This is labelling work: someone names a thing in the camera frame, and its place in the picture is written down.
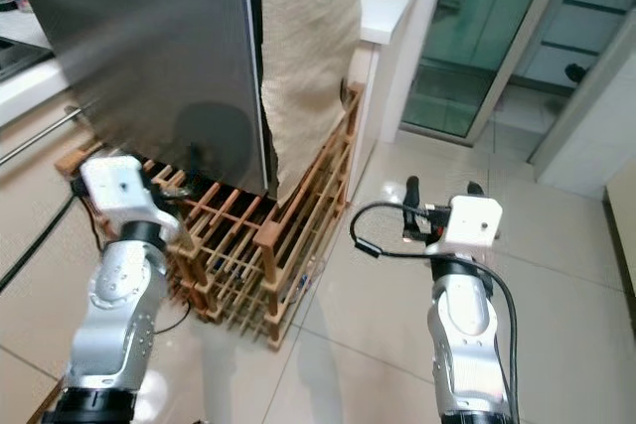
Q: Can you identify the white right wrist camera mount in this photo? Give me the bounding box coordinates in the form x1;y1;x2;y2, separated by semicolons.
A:
446;195;504;250

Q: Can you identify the thick black cable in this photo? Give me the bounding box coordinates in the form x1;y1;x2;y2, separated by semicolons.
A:
0;191;82;293

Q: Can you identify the steel cabinet bar handle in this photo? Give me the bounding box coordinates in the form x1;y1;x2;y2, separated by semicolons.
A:
0;105;83;166

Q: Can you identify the grey steel fridge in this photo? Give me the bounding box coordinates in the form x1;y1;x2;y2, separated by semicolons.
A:
5;0;275;199

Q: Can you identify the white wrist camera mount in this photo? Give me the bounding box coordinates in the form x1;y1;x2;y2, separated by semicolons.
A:
446;195;504;250
79;154;180;244

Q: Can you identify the wooden wine rack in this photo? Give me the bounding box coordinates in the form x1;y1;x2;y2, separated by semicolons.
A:
56;80;365;352

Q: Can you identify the beige hanging cloth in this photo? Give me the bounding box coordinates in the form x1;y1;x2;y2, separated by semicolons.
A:
254;0;365;204

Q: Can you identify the white ledge counter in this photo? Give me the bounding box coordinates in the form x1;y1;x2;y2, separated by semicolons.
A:
343;0;449;163

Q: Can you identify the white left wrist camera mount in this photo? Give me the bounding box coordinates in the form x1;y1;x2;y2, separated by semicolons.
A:
79;154;180;244

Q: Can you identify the green glass sliding door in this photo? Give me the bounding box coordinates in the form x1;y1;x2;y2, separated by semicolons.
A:
397;0;636;171

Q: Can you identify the black cooktop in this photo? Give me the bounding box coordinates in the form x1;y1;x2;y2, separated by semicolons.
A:
0;39;53;79

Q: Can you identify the beige kitchen cabinet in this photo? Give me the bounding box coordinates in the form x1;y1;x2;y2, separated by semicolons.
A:
0;39;102;424

